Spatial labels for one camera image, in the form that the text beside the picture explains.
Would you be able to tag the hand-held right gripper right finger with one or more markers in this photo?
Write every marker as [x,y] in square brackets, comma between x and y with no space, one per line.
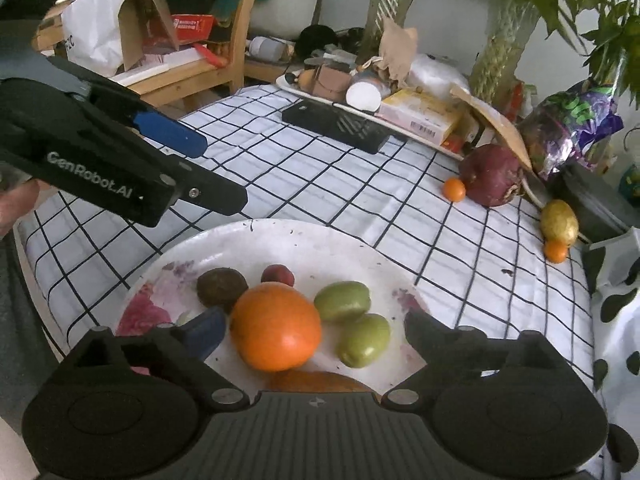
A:
[425,332]

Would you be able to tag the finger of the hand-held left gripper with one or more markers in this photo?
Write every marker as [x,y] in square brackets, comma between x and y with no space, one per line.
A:
[172,132]
[215,195]

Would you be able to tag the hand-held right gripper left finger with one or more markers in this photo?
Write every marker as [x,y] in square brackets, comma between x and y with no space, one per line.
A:
[205,332]

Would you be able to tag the dark brown passion fruit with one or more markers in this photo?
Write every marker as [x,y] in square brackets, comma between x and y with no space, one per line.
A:
[221,288]

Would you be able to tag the green jujube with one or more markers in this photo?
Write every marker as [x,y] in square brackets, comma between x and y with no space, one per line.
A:
[364,341]
[342,302]

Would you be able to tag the large orange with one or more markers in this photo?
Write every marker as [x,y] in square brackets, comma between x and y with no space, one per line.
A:
[275,327]

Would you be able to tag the small red plum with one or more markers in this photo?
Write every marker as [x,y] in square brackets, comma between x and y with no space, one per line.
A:
[277,275]

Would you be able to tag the white floral bowl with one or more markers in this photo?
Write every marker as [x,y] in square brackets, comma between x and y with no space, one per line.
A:
[310,255]

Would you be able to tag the brown oval fruit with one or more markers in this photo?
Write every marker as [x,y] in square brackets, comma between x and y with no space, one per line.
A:
[320,383]

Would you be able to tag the person's left hand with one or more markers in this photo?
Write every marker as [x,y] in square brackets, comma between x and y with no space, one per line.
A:
[15,205]

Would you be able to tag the long white box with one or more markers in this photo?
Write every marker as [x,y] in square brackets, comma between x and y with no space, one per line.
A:
[160,66]

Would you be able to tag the red box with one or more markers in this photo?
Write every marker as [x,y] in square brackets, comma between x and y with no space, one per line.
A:
[192,26]

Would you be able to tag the black checked white sheet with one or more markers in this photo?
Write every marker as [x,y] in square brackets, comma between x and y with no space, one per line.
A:
[325,180]

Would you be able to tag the wooden chair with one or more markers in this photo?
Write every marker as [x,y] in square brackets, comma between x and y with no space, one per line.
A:
[240,35]

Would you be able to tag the folded brown cardboard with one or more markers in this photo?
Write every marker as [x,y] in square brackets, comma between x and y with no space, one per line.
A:
[145,15]

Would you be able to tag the white bottle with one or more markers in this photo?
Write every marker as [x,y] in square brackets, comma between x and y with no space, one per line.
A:
[267,48]

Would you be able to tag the long white tray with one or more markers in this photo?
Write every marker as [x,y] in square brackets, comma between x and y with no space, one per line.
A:
[290,82]

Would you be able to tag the large white plastic bag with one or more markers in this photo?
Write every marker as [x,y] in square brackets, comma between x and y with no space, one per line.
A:
[95,25]

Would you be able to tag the small orange-brown object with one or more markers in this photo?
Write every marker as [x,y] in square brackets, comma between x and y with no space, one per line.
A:
[305,80]

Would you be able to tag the small tangerine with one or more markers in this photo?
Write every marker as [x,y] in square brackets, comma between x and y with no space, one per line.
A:
[454,190]
[556,251]

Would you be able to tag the brown leather pouch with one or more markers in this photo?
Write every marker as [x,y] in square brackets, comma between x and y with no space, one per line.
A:
[331,83]

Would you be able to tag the black round pouf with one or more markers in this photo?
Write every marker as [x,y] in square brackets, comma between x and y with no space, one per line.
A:
[316,39]

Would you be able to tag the purple root vegetable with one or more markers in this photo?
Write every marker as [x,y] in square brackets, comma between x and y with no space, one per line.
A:
[492,175]

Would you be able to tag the yellow-green mango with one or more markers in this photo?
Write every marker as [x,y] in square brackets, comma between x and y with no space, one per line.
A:
[558,220]

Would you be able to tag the cow print blanket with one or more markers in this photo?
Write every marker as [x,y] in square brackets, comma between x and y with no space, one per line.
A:
[617,320]

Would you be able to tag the black lidded pan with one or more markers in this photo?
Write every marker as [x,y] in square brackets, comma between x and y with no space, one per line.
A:
[585,195]

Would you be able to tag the pale yellow carton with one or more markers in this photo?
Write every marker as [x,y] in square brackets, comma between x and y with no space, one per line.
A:
[422,116]

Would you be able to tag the flat cardboard piece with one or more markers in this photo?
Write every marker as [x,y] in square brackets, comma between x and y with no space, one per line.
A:
[495,122]

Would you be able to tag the crumpled brown paper bag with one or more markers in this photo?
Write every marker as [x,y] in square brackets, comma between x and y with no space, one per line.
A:
[397,50]

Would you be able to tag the woven plant trunk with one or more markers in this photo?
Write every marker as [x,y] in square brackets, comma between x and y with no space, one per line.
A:
[505,35]
[387,0]

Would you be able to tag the purple foil bag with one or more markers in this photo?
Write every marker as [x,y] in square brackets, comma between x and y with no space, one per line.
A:
[575,125]

